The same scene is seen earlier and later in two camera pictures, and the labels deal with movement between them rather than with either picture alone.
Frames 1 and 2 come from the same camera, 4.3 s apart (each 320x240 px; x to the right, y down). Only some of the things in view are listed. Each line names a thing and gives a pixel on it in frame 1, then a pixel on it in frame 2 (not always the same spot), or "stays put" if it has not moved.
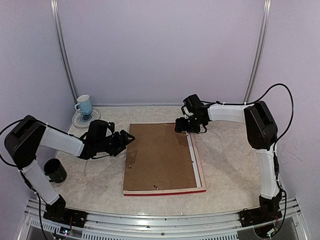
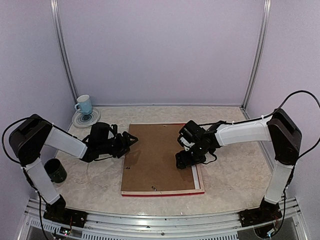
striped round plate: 82,120 stays put
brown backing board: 157,157 stays put
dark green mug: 54,169 stays put
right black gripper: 180,126 -> 183,161
